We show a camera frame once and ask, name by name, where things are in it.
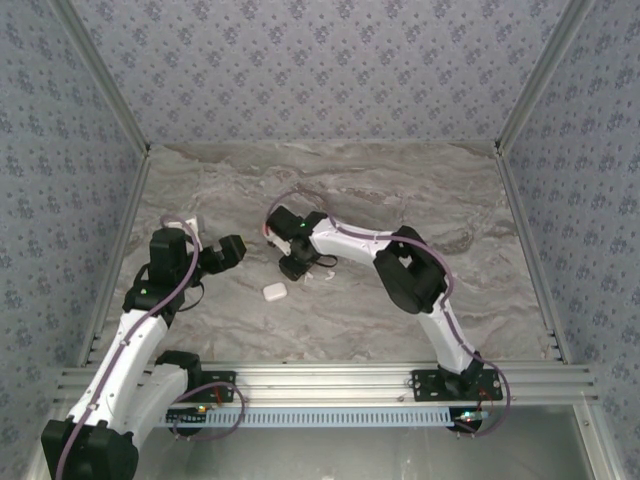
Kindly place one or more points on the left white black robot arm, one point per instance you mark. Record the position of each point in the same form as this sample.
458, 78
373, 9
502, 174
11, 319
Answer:
125, 360

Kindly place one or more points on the aluminium frame post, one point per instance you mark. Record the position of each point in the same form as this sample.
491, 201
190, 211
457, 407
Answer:
541, 75
104, 75

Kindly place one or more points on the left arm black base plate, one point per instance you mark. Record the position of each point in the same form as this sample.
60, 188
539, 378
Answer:
227, 378

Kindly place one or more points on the aluminium mounting rail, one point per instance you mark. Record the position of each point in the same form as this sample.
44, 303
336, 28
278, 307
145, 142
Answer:
325, 382

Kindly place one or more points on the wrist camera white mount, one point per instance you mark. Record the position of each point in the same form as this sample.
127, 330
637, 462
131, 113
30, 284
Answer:
282, 244
195, 225

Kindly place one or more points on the white earbud charging case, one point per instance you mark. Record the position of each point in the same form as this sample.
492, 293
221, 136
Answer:
274, 292

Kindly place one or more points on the small circuit board with LED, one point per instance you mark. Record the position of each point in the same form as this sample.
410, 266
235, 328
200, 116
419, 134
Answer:
192, 412
470, 417

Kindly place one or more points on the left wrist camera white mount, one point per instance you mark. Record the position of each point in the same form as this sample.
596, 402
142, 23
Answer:
195, 225

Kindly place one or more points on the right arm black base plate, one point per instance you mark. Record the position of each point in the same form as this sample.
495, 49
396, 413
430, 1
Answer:
425, 390

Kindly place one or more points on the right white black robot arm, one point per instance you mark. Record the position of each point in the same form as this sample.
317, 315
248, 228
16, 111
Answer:
345, 247

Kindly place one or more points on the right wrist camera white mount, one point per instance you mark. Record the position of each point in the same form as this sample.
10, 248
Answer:
282, 244

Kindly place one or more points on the aluminium side rail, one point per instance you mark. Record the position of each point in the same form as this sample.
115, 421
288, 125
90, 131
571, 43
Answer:
529, 250
118, 250

